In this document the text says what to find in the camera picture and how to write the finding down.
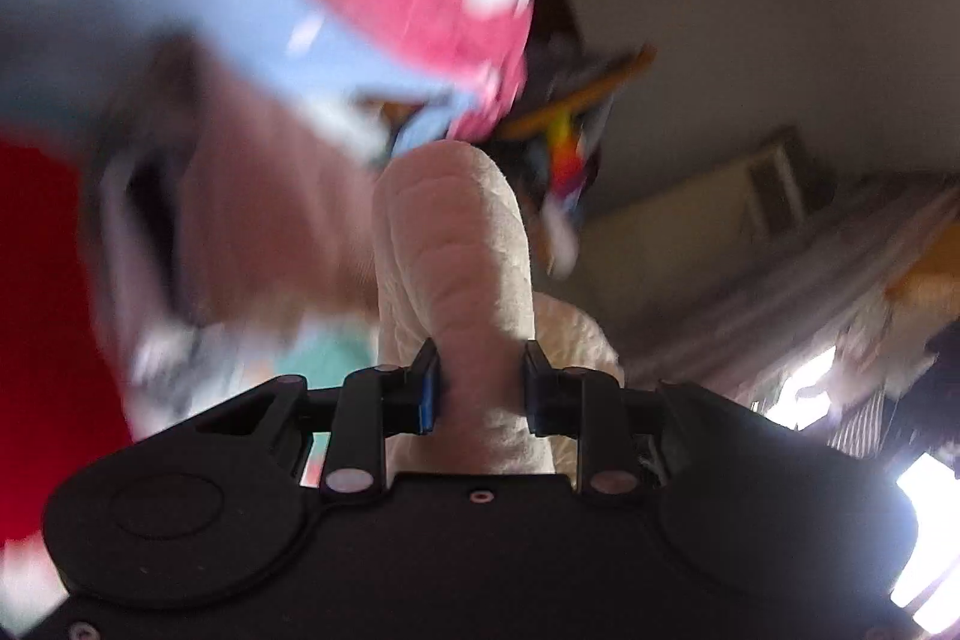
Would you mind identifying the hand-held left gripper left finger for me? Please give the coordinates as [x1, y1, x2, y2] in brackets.
[196, 337, 445, 500]

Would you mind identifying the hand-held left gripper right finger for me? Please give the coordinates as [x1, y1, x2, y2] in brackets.
[521, 340, 751, 500]

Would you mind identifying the cream quilted garment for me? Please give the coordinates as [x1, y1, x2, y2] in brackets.
[371, 141, 625, 477]

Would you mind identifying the grey curtain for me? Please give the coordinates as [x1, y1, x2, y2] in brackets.
[621, 171, 960, 405]

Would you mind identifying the colourful hanging toy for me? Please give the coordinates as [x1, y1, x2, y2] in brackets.
[491, 44, 661, 277]

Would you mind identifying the pale pink cloth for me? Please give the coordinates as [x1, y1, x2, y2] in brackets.
[176, 61, 380, 330]

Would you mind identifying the red cloth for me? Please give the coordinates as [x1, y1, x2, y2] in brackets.
[0, 136, 137, 545]

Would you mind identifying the wall air conditioner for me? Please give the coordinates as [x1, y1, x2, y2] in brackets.
[739, 128, 815, 240]

